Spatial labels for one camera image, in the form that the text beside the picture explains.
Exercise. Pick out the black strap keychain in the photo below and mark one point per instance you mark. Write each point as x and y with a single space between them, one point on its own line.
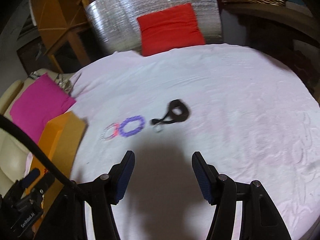
177 111

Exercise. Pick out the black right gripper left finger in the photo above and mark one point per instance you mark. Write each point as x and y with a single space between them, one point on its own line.
120 175

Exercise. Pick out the wooden shelf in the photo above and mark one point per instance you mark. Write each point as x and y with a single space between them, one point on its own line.
292 18

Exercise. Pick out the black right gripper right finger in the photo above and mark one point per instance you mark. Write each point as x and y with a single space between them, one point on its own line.
206 178

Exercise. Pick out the orange cardboard box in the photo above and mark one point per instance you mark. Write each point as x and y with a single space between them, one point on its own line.
59 141

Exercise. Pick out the silver foil insulation sheet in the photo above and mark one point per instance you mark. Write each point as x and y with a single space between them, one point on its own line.
117 29

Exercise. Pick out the red pillow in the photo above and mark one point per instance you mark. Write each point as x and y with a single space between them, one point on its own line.
175 27

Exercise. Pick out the patterned grey cloth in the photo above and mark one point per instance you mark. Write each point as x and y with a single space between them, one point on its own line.
64 83

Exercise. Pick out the cream leather seat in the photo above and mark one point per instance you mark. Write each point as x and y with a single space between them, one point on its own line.
13 153

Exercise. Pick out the wooden chair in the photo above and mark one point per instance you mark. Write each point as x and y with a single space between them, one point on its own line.
66 33

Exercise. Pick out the magenta pillow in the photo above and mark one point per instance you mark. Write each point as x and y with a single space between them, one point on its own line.
42 101

